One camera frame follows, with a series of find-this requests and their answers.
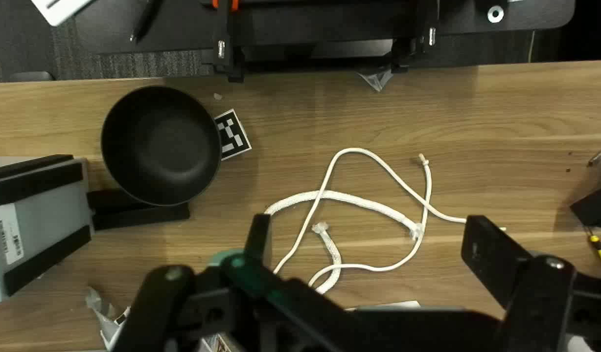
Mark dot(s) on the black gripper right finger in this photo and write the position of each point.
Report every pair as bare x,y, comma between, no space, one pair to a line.
502,260

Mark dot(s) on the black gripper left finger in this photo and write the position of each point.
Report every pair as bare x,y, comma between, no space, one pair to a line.
165,305

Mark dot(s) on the plain grey battery box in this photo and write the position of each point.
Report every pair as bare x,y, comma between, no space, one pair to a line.
38,215

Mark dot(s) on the long black tool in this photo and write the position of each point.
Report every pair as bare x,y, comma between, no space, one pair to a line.
596,207

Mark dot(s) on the black round bowl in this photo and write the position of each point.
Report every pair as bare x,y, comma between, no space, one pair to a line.
159,146

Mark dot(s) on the black white fiducial tag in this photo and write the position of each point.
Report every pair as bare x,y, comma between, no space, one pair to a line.
234,133

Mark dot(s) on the black bar clamp orange trigger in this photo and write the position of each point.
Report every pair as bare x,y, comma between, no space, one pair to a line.
414,39
230,51

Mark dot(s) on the black pen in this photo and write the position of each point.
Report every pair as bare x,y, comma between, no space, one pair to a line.
146,21

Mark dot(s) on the black platform board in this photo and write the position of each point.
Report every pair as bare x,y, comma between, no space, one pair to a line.
312,19

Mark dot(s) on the white paper sheet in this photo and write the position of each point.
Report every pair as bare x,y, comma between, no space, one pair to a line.
59,10

